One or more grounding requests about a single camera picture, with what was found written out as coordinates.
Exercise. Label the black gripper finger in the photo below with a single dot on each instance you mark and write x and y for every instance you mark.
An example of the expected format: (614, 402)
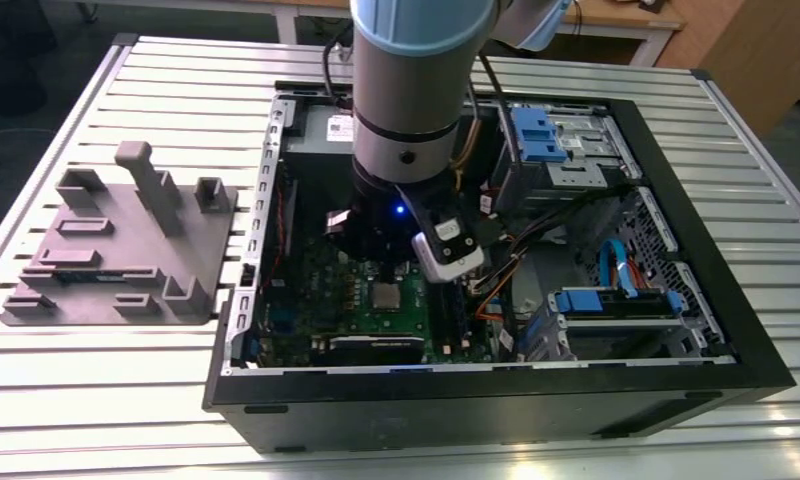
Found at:
(389, 272)

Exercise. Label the grey parts rack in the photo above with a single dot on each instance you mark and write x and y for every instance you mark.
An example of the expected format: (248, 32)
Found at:
(139, 260)

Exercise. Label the black graphics card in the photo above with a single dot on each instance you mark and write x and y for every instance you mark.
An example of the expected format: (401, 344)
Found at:
(373, 347)

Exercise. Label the grey power supply unit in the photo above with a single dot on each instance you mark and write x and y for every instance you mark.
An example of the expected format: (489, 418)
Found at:
(313, 180)

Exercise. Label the black PC case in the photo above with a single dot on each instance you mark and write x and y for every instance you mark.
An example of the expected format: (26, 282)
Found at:
(440, 415)

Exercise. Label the metal disk bay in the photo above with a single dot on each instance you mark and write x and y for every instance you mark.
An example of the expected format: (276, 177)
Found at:
(626, 324)

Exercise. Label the silver CPU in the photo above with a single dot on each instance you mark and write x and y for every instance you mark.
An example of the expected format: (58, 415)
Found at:
(386, 295)

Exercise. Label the metal drive cage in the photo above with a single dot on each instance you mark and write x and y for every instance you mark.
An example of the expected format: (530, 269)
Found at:
(573, 175)

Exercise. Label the green motherboard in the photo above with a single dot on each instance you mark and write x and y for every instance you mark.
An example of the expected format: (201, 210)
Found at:
(320, 300)

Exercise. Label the black RAM slot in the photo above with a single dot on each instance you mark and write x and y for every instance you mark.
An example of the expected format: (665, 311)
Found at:
(460, 320)
(442, 320)

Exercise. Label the wooden cabinet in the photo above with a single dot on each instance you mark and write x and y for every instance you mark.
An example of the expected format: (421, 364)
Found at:
(760, 50)

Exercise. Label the blue disk carrier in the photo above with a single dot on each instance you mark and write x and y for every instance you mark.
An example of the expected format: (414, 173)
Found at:
(533, 135)
(580, 302)

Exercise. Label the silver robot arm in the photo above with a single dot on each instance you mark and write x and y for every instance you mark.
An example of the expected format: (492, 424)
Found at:
(406, 90)

